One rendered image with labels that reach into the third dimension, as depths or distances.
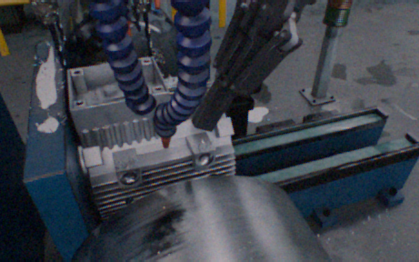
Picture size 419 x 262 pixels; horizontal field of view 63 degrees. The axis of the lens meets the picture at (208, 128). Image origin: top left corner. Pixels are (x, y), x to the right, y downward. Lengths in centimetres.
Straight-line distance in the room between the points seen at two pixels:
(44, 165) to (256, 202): 21
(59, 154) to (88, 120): 8
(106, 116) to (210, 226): 23
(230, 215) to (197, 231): 3
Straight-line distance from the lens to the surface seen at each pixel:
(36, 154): 39
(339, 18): 95
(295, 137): 73
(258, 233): 27
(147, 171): 46
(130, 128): 46
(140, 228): 28
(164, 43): 69
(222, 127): 47
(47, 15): 39
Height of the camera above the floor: 138
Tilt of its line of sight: 40 degrees down
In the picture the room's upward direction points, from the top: straight up
